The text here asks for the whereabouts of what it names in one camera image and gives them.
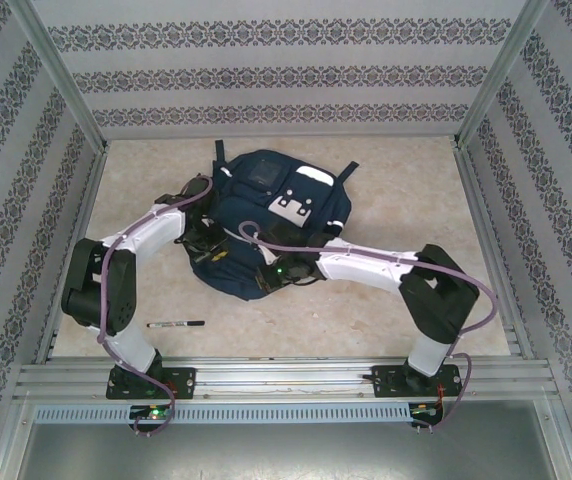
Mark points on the navy blue backpack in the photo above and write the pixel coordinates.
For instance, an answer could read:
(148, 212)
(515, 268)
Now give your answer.
(246, 200)

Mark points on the silver pen with black cap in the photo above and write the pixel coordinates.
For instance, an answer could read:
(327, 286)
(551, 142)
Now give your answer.
(176, 324)

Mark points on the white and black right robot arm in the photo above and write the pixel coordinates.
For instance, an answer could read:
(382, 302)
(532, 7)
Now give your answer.
(366, 267)

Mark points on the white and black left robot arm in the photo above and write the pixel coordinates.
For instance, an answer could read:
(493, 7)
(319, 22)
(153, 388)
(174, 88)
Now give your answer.
(146, 232)

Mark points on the grey metal sheet panel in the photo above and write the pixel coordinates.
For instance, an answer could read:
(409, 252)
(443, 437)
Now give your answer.
(286, 450)

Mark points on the aluminium mounting rail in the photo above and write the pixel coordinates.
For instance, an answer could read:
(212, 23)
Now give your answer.
(286, 375)

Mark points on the aluminium left side rail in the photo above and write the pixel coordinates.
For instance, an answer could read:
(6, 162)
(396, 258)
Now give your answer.
(86, 200)

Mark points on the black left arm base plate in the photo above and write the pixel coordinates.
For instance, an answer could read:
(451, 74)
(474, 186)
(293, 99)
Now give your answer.
(186, 382)

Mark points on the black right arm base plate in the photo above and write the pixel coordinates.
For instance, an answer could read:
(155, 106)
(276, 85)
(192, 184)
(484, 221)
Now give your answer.
(383, 380)

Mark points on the aluminium right side rail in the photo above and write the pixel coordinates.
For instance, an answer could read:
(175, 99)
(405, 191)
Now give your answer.
(477, 200)

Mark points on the aluminium left frame post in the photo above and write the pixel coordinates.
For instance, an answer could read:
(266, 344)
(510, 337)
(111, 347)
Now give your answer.
(63, 80)

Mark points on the aluminium frame post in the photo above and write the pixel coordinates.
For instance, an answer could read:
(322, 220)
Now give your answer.
(63, 80)
(497, 75)

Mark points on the aluminium right frame post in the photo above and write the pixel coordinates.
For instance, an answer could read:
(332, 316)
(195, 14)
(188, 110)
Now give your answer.
(497, 75)

